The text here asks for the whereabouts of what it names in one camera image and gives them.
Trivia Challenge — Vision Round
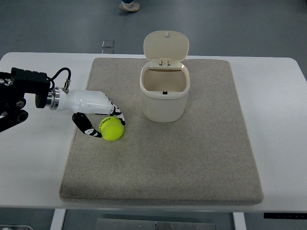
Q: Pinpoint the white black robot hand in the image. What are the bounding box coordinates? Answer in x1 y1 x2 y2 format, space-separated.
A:
46 87 125 138

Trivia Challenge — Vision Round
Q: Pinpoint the yellow tennis ball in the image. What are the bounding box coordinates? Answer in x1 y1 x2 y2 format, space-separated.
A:
99 116 124 141

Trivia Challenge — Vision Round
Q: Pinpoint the metal floor socket plate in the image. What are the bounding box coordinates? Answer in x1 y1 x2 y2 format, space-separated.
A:
102 40 115 54

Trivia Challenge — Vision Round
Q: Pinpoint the cream bin with open lid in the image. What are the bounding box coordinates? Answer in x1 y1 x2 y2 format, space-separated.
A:
140 31 190 123

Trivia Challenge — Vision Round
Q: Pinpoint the beige shoe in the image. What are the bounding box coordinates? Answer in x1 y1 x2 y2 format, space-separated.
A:
118 0 140 12

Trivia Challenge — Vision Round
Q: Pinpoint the white left table leg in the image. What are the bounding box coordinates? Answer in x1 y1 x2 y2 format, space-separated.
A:
50 209 66 230

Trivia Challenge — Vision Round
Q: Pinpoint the white table leg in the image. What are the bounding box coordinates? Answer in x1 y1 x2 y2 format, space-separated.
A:
50 209 66 230
233 212 247 230

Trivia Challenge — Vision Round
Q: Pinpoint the beige fabric mat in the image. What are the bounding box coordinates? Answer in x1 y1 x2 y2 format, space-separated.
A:
59 57 263 205

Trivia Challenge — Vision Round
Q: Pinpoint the white right table leg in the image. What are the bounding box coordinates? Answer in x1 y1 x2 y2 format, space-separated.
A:
233 212 247 230

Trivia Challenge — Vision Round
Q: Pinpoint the black desk control panel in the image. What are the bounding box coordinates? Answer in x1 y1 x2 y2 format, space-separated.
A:
263 212 307 220

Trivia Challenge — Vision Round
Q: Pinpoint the black cable with connector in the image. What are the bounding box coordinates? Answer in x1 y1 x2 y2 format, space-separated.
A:
47 67 72 93

